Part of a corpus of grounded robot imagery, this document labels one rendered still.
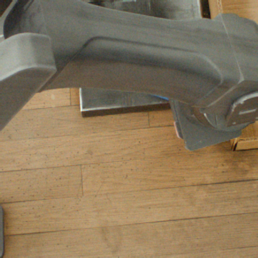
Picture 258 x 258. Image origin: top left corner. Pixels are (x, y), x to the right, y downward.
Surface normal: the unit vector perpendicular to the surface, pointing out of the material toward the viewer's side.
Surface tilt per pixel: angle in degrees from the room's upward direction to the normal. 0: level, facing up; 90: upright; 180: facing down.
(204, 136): 29
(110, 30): 36
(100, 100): 0
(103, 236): 0
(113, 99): 0
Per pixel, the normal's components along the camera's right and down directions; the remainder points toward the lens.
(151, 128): -0.03, -0.39
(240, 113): 0.24, 0.89
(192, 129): 0.14, 0.07
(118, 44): 0.55, -0.45
